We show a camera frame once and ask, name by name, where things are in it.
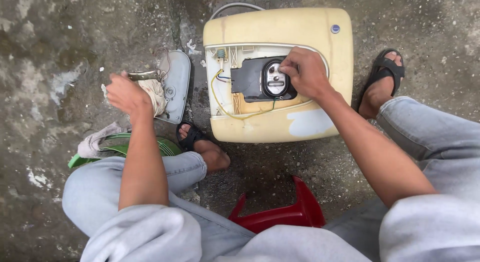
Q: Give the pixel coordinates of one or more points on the person's left hand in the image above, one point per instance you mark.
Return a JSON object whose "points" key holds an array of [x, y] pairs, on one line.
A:
{"points": [[125, 95]]}

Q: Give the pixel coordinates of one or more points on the person's right hand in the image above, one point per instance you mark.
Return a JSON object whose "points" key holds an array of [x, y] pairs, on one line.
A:
{"points": [[307, 74]]}

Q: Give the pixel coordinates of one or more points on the person's right fingers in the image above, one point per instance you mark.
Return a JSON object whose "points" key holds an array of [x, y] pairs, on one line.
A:
{"points": [[288, 65]]}

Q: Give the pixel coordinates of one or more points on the stained white rag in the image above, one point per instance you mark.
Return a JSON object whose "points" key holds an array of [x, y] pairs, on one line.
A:
{"points": [[155, 95]]}

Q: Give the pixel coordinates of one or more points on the cream electric water heater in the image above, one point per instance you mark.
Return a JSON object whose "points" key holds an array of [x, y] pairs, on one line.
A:
{"points": [[277, 72]]}

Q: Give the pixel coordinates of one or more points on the black heating element flange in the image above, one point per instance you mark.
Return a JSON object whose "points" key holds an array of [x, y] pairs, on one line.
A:
{"points": [[258, 80]]}

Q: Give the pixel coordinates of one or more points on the black right sandal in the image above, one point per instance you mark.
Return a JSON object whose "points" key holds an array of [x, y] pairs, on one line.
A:
{"points": [[386, 72]]}

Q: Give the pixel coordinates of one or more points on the black sandal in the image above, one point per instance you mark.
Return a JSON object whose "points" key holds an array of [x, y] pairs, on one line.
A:
{"points": [[190, 136], [386, 72]]}

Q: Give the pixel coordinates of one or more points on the grey plastic cover panel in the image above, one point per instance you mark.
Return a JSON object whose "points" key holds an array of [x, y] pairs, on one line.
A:
{"points": [[176, 87]]}

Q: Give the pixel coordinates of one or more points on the black left sandal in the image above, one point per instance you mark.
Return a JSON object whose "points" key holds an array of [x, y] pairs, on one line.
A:
{"points": [[190, 136]]}

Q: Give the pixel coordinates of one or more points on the red plastic stool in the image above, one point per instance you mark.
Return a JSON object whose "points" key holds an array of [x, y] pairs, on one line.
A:
{"points": [[279, 211]]}

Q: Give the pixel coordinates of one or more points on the person's right leg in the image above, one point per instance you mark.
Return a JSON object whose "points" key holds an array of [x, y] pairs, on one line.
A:
{"points": [[420, 164]]}

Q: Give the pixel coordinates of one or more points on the person's leg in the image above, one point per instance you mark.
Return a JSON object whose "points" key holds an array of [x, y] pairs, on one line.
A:
{"points": [[150, 194], [420, 164]]}

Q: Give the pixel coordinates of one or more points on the green plastic stool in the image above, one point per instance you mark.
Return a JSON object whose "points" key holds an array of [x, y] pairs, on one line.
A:
{"points": [[123, 147]]}

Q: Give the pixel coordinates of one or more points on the person's left leg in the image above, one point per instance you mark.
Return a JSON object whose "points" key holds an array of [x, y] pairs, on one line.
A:
{"points": [[150, 194]]}

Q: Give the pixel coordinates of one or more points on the grey cloth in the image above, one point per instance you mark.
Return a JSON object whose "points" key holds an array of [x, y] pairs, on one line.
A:
{"points": [[98, 140]]}

